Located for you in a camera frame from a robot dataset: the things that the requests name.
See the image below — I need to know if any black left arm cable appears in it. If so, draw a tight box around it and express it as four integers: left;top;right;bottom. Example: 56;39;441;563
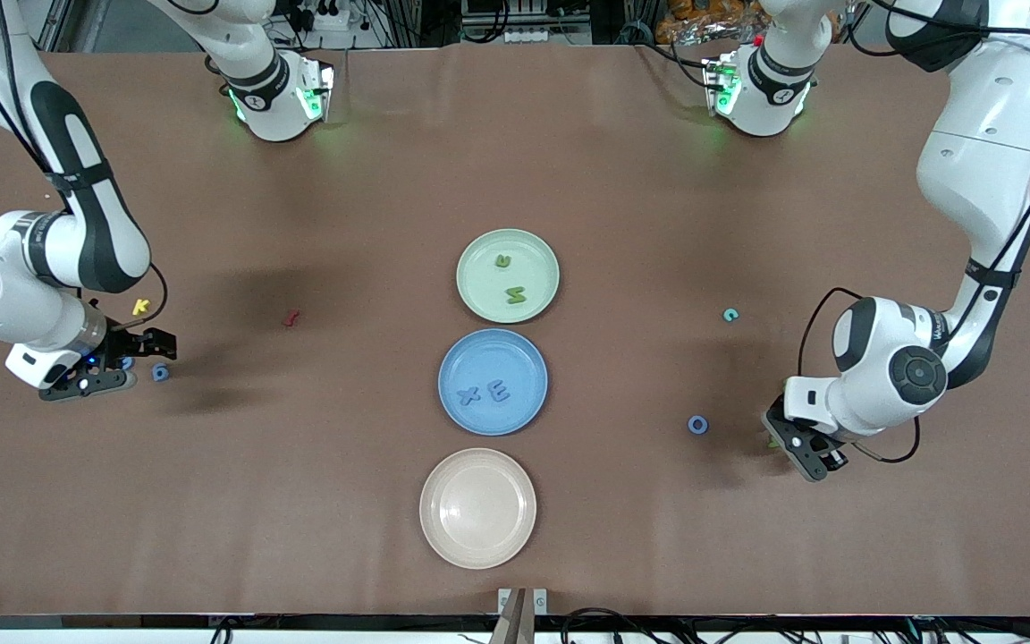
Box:
798;0;1030;464

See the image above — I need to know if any beige round plate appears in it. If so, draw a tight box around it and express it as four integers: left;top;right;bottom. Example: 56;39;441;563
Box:
418;447;538;571

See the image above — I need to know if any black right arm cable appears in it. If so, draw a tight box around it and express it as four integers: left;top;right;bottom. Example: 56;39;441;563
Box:
0;0;169;334

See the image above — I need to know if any small metal mounting bracket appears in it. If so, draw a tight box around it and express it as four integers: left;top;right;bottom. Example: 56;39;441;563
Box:
490;587;550;644

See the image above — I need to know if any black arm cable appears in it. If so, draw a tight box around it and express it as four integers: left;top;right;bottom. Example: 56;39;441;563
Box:
0;0;169;334
798;0;1030;464

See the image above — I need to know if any blue round plate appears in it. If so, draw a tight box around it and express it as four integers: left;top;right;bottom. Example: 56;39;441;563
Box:
437;328;550;437

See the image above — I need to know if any white power strip with plugs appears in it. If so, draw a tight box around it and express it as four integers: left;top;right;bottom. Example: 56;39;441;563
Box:
296;0;350;32

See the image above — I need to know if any orange foil snack bag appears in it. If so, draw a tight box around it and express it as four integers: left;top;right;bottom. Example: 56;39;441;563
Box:
658;0;771;46

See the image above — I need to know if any light green round plate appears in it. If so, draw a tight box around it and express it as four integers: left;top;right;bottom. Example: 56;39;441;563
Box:
456;228;561;325

